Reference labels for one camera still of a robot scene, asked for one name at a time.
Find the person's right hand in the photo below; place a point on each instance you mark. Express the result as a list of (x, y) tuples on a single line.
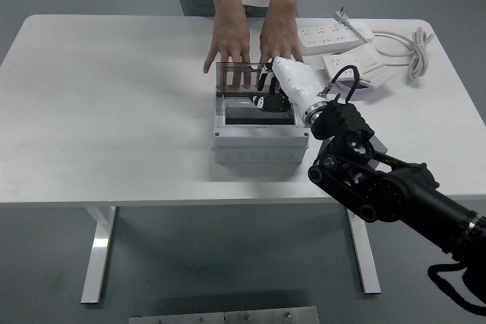
[(229, 39)]

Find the person's left hand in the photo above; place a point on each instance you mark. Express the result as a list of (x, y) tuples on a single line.
[(281, 39)]

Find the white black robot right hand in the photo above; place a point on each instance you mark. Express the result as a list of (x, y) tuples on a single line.
[(298, 81)]

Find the smoky transparent box lid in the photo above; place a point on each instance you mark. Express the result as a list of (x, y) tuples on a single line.
[(222, 77)]

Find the grey plastic junction box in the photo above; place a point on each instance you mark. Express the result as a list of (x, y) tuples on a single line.
[(258, 140)]

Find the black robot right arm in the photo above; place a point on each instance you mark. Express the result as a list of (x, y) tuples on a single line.
[(395, 191)]

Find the white power strip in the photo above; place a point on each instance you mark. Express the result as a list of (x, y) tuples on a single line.
[(326, 37)]

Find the purple round disc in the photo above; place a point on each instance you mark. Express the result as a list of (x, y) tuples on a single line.
[(362, 89)]

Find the white table leg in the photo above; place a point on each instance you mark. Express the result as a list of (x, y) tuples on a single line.
[(364, 255), (98, 248)]

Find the grey metal plate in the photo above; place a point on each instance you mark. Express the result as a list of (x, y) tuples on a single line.
[(224, 316)]

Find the white wall socket panel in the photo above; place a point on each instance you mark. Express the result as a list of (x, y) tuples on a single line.
[(334, 64)]

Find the white wall switch panel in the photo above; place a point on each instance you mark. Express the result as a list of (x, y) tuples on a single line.
[(368, 54), (381, 75)]

